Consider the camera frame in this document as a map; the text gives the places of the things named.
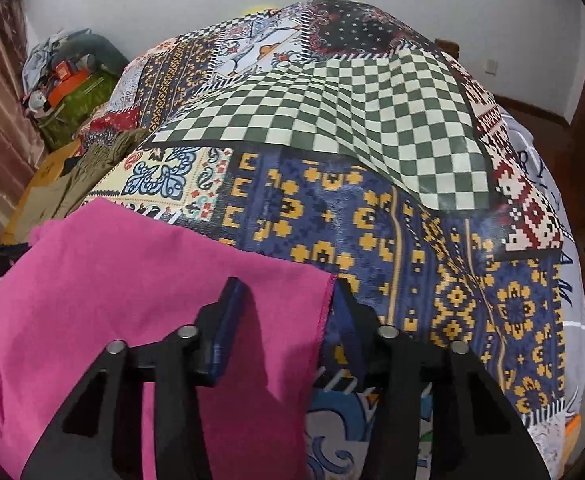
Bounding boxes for yellow foam tube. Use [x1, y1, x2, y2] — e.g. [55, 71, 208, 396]
[244, 6, 279, 15]

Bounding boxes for wooden lap desk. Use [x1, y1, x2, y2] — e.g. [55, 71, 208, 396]
[1, 139, 81, 245]

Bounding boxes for orange box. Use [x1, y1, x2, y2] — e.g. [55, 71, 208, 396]
[47, 70, 91, 107]

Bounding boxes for red patterned cloth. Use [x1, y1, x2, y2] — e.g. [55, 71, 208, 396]
[80, 106, 140, 151]

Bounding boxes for white wall socket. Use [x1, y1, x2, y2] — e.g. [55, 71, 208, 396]
[485, 58, 499, 76]

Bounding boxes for green storage bag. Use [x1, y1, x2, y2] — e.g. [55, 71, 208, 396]
[36, 72, 118, 152]

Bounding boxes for grey neck pillow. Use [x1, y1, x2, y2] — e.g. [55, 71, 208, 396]
[50, 34, 129, 76]

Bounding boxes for patchwork patterned bed cover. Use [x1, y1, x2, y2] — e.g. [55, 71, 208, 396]
[79, 0, 585, 478]

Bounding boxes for olive green folded garment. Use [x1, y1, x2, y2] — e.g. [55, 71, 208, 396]
[12, 128, 148, 243]

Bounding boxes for pink pants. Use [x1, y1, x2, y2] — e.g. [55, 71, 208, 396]
[0, 198, 335, 479]

